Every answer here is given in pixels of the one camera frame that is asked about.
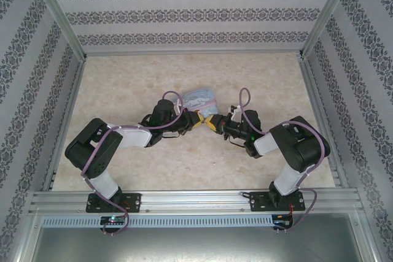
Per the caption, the aluminium mounting rail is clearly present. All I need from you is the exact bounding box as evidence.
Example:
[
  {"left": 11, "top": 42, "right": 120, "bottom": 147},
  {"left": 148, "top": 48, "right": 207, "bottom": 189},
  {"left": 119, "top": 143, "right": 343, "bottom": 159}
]
[{"left": 29, "top": 190, "right": 360, "bottom": 215}]

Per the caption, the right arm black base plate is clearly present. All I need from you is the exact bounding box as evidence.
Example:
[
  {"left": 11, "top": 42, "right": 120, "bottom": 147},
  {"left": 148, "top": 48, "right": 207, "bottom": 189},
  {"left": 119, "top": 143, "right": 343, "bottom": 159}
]
[{"left": 248, "top": 191, "right": 306, "bottom": 212}]

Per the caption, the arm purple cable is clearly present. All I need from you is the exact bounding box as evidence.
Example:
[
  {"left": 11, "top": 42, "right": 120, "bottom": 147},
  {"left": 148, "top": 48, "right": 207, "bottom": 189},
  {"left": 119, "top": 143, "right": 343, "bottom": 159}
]
[
  {"left": 81, "top": 90, "right": 185, "bottom": 236},
  {"left": 238, "top": 87, "right": 328, "bottom": 234}
]

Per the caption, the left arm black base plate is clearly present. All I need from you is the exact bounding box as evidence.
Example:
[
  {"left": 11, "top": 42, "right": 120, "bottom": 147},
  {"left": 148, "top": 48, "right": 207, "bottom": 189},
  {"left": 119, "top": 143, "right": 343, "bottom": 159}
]
[{"left": 85, "top": 193, "right": 142, "bottom": 214}]

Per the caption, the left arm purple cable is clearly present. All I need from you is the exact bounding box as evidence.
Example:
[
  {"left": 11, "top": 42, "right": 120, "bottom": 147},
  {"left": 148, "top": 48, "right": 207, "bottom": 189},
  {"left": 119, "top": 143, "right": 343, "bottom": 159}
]
[{"left": 81, "top": 90, "right": 185, "bottom": 236}]

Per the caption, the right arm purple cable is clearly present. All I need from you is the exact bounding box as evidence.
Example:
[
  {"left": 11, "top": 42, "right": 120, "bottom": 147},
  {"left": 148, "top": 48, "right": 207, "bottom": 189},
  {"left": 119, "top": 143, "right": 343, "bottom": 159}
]
[{"left": 238, "top": 87, "right": 328, "bottom": 234}]

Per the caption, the aluminium frame post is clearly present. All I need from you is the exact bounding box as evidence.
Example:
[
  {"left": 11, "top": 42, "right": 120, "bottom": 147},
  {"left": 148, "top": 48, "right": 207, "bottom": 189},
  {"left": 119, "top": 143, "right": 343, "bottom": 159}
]
[
  {"left": 26, "top": 0, "right": 88, "bottom": 62},
  {"left": 297, "top": 0, "right": 360, "bottom": 60}
]

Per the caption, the grey metal panel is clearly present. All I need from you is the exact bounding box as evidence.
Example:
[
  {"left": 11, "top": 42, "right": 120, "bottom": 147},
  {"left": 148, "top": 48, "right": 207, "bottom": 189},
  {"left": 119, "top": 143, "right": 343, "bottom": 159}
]
[{"left": 18, "top": 226, "right": 380, "bottom": 262}]

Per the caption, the grey slotted cable duct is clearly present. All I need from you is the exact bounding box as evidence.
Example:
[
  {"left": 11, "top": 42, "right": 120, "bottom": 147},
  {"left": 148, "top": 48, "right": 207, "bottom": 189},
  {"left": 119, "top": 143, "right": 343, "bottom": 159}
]
[{"left": 41, "top": 214, "right": 274, "bottom": 228}]

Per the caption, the aluminium side rail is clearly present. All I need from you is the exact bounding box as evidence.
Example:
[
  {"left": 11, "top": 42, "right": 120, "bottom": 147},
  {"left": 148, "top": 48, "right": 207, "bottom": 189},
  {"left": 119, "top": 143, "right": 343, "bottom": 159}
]
[
  {"left": 41, "top": 58, "right": 88, "bottom": 192},
  {"left": 297, "top": 58, "right": 351, "bottom": 189}
]

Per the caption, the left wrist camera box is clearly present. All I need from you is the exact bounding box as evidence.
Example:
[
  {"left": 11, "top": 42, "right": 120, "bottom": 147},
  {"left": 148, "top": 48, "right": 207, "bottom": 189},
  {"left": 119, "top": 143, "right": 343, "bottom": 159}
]
[{"left": 173, "top": 99, "right": 188, "bottom": 116}]

